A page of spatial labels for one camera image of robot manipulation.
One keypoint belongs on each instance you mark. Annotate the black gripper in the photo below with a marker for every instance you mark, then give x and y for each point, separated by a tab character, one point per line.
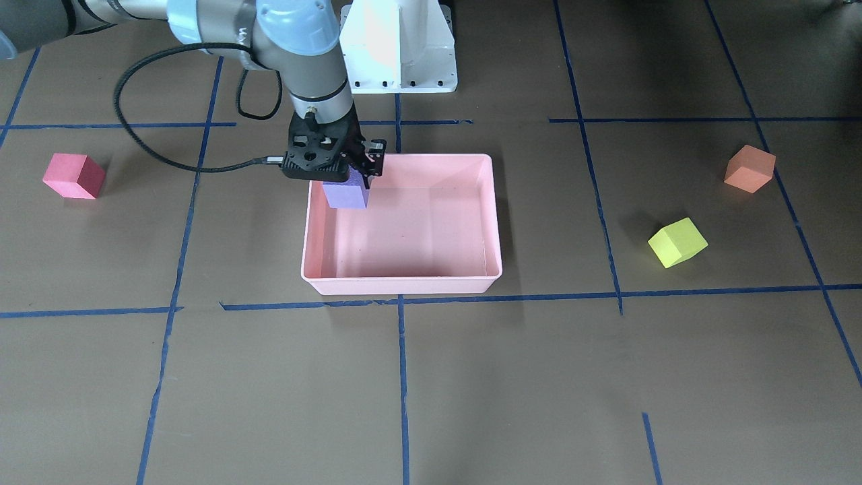
372	159

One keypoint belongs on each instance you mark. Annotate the purple foam block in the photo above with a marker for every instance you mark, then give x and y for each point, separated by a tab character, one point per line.
350	194

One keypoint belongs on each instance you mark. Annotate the red foam block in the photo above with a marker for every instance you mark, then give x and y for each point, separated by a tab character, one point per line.
75	176

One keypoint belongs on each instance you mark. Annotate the yellow foam block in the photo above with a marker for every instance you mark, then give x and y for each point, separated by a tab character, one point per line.
677	242

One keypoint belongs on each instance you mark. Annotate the orange foam block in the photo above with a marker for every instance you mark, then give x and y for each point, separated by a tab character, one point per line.
750	169

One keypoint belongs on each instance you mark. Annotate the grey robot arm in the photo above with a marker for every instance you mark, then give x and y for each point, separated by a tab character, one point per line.
298	40

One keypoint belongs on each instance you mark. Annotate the pink plastic bin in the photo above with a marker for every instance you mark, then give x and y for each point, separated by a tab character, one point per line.
430	227

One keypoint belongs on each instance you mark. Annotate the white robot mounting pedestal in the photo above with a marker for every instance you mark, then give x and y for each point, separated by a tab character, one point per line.
399	46

